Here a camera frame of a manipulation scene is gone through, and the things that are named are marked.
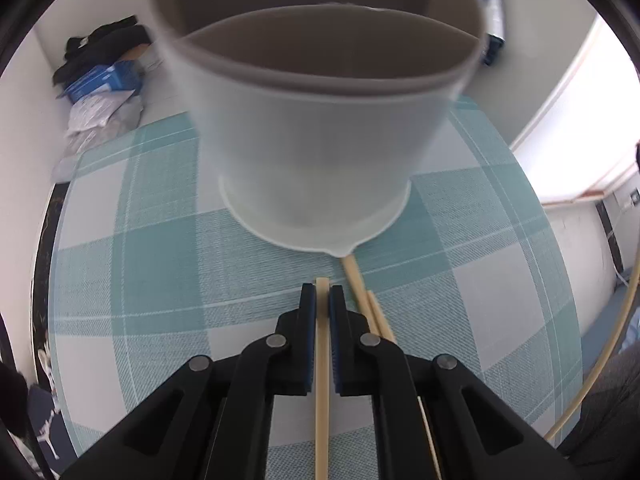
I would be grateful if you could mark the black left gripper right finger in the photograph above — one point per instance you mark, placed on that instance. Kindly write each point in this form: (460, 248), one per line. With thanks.
(476, 435)

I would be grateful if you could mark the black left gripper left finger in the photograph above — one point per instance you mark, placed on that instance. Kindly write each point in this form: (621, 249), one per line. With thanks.
(211, 419)

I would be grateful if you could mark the wooden chopstick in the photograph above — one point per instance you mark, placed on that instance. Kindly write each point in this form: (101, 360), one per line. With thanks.
(381, 323)
(430, 440)
(322, 382)
(606, 353)
(356, 284)

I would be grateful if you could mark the wooden chopstick on mat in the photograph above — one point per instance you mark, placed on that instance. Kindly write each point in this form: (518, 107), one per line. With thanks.
(356, 284)
(381, 323)
(430, 440)

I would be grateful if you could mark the blue jordan shoe box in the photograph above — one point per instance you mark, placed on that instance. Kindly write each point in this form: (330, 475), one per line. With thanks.
(50, 430)

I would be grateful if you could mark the teal plaid table mat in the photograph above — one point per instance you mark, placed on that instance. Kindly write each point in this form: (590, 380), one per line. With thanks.
(149, 269)

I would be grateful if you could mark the grey plastic parcel bag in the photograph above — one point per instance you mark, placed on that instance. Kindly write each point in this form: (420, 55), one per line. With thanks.
(127, 118)

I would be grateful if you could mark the white plastic parcel bag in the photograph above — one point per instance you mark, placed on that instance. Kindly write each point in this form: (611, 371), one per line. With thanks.
(96, 109)

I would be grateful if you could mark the white grey utensil holder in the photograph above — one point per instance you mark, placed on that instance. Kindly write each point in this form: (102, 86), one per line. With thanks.
(315, 114)

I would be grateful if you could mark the blue cardboard box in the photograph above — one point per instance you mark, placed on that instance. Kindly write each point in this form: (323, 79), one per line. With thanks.
(120, 76)

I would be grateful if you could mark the black clothes pile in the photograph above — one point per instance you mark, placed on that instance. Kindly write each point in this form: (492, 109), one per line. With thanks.
(104, 46)

